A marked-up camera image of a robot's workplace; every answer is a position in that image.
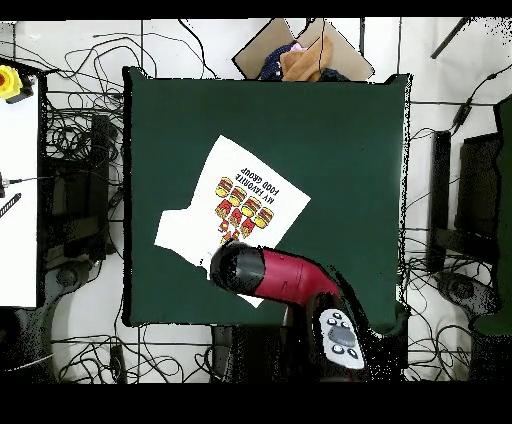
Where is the orange towel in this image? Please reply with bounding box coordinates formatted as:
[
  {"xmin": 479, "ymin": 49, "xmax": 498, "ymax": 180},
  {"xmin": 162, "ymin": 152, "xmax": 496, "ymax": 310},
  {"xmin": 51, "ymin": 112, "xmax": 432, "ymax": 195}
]
[{"xmin": 279, "ymin": 35, "xmax": 335, "ymax": 83}]

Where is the black power strip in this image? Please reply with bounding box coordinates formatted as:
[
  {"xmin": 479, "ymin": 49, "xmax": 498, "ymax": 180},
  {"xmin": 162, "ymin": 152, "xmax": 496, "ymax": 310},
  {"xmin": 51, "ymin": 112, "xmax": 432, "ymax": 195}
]
[{"xmin": 109, "ymin": 343, "xmax": 129, "ymax": 384}]

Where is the blue dotted garment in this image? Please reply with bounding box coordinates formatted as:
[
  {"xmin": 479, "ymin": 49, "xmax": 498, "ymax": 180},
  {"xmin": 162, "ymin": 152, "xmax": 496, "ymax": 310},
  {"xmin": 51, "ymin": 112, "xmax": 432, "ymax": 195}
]
[{"xmin": 257, "ymin": 42, "xmax": 295, "ymax": 81}]

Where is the black ribbed strip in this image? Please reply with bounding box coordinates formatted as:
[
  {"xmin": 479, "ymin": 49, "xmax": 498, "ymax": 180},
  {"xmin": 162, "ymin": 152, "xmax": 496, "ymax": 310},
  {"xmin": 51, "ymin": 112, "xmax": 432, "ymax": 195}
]
[{"xmin": 0, "ymin": 192, "xmax": 23, "ymax": 219}]

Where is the white table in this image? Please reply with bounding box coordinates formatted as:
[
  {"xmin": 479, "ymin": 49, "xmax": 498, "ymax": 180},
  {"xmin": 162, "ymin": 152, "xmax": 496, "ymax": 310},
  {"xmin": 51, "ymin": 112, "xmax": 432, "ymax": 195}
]
[{"xmin": 0, "ymin": 75, "xmax": 41, "ymax": 309}]

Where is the black cable tangle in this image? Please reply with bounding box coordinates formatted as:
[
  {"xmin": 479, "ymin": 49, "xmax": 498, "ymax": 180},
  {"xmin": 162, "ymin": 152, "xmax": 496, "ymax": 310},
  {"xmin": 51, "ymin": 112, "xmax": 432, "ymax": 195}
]
[
  {"xmin": 39, "ymin": 17, "xmax": 221, "ymax": 189},
  {"xmin": 401, "ymin": 223, "xmax": 497, "ymax": 381}
]

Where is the dark blue garment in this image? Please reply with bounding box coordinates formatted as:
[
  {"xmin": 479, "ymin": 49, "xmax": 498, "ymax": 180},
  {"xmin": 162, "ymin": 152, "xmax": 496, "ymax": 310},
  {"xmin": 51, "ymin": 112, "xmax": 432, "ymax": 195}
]
[{"xmin": 319, "ymin": 67, "xmax": 351, "ymax": 83}]

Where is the dark green table cloth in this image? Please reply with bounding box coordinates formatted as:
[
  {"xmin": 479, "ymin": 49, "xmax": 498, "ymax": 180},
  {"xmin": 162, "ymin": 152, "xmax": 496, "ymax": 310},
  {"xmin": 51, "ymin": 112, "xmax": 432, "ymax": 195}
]
[{"xmin": 121, "ymin": 65, "xmax": 413, "ymax": 337}]

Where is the black adapter cable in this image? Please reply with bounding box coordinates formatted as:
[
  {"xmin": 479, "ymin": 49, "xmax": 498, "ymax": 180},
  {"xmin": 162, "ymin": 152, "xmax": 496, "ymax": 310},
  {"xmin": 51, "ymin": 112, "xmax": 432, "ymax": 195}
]
[{"xmin": 449, "ymin": 63, "xmax": 512, "ymax": 133}]

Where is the black connector with wire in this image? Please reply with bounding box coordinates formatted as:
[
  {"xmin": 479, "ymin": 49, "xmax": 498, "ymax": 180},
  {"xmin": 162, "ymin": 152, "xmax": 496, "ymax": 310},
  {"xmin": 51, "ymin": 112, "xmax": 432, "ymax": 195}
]
[{"xmin": 0, "ymin": 171, "xmax": 53, "ymax": 199}]

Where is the black rod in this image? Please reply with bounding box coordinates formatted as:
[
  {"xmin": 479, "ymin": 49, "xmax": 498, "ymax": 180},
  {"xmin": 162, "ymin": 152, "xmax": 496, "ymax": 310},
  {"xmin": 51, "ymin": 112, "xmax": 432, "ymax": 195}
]
[{"xmin": 429, "ymin": 16, "xmax": 473, "ymax": 60}]

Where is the cardboard box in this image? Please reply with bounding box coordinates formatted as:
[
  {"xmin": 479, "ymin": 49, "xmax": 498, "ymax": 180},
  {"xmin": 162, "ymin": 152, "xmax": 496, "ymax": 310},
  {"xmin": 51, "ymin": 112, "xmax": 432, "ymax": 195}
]
[{"xmin": 231, "ymin": 17, "xmax": 376, "ymax": 83}]

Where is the yellow emergency stop button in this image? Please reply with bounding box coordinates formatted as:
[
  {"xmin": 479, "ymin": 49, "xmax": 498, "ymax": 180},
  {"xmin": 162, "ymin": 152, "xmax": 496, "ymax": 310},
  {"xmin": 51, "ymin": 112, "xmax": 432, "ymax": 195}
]
[{"xmin": 0, "ymin": 64, "xmax": 24, "ymax": 101}]

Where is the white printed t-shirt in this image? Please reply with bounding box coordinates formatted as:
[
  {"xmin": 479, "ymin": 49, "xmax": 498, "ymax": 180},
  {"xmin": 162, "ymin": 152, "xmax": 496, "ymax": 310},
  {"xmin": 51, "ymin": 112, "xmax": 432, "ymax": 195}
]
[{"xmin": 153, "ymin": 134, "xmax": 312, "ymax": 309}]

